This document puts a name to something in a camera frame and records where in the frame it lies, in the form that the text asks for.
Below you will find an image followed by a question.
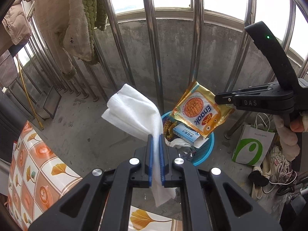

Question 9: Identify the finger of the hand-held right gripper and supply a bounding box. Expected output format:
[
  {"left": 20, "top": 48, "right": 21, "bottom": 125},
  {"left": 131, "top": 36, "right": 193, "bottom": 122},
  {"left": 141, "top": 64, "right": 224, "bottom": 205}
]
[{"left": 214, "top": 82, "right": 299, "bottom": 113}]

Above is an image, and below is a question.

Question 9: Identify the blue plastic wastebasket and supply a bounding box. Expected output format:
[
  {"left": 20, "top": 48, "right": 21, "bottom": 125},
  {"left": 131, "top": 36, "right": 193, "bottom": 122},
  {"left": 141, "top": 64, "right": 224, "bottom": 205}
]
[{"left": 160, "top": 112, "right": 215, "bottom": 166}]

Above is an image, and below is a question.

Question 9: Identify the beige fleece garment green trim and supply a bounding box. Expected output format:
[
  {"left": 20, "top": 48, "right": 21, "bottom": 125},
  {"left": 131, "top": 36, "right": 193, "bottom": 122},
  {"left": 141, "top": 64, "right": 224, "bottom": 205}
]
[{"left": 35, "top": 0, "right": 109, "bottom": 81}]

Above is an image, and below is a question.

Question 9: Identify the green and white paper bag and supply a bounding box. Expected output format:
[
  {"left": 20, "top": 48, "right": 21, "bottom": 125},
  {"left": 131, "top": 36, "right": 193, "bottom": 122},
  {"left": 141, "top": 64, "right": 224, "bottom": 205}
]
[{"left": 231, "top": 113, "right": 276, "bottom": 166}]

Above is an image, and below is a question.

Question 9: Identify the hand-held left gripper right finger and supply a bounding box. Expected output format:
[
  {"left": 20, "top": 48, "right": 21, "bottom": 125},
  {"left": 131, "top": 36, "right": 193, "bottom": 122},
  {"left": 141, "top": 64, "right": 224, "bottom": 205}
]
[{"left": 159, "top": 136, "right": 283, "bottom": 231}]

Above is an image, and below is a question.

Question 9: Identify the white sneaker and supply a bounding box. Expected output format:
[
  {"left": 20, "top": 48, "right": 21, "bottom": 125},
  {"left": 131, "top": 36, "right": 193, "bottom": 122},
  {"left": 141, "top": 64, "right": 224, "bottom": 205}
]
[{"left": 269, "top": 146, "right": 293, "bottom": 184}]

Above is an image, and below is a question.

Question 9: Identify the beige flat shoe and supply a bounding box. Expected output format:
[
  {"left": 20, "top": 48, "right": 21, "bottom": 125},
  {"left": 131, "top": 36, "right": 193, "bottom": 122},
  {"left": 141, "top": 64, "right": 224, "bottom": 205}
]
[{"left": 251, "top": 159, "right": 271, "bottom": 199}]

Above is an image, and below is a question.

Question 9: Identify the framed screen panel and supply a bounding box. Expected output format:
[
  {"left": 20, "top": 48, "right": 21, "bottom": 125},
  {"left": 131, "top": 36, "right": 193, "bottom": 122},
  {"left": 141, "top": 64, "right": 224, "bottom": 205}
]
[{"left": 35, "top": 85, "right": 62, "bottom": 120}]

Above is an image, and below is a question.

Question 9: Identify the person's right hand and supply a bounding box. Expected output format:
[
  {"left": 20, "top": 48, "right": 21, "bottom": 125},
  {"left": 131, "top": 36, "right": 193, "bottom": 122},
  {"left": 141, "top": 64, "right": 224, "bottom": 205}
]
[{"left": 289, "top": 117, "right": 307, "bottom": 133}]

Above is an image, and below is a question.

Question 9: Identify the blue and white box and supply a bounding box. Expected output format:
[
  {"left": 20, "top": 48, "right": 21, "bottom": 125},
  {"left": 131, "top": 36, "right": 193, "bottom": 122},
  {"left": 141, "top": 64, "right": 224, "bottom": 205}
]
[{"left": 172, "top": 123, "right": 201, "bottom": 143}]

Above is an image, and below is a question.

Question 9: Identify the yellow pole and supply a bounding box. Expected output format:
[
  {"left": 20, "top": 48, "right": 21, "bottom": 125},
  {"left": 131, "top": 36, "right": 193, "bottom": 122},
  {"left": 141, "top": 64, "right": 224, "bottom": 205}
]
[{"left": 16, "top": 53, "right": 45, "bottom": 129}]

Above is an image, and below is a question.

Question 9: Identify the yellow snack packet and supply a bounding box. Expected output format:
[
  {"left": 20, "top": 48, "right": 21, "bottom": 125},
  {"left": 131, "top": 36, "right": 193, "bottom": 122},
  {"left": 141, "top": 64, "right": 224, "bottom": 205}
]
[{"left": 172, "top": 80, "right": 235, "bottom": 139}]

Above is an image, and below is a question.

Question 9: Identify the patterned plastic tablecloth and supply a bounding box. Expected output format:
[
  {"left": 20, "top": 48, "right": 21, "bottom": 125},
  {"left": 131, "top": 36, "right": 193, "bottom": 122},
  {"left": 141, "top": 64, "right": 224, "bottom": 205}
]
[{"left": 7, "top": 120, "right": 183, "bottom": 231}]

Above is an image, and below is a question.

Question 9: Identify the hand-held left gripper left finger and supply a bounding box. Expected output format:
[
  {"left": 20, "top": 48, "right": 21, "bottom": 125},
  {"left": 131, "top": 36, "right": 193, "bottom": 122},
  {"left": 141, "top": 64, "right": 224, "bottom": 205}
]
[{"left": 28, "top": 135, "right": 154, "bottom": 231}]

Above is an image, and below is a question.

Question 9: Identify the black sock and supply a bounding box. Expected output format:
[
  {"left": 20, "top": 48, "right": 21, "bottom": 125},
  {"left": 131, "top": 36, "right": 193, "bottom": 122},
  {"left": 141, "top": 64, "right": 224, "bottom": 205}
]
[{"left": 248, "top": 170, "right": 270, "bottom": 187}]

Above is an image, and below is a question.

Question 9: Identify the khaki padded jacket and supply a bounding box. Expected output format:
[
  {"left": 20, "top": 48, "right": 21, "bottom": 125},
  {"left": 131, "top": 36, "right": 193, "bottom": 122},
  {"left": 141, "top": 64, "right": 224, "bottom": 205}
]
[{"left": 0, "top": 0, "right": 36, "bottom": 51}]

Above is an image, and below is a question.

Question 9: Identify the metal balcony railing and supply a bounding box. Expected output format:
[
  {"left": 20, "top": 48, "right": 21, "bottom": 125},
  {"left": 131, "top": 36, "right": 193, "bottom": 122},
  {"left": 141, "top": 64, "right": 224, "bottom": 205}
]
[{"left": 24, "top": 0, "right": 308, "bottom": 140}]

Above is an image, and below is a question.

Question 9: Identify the white tissue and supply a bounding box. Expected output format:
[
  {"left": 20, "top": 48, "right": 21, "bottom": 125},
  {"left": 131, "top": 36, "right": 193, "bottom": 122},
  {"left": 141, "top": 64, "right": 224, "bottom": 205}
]
[
  {"left": 101, "top": 84, "right": 177, "bottom": 207},
  {"left": 168, "top": 138, "right": 193, "bottom": 150}
]

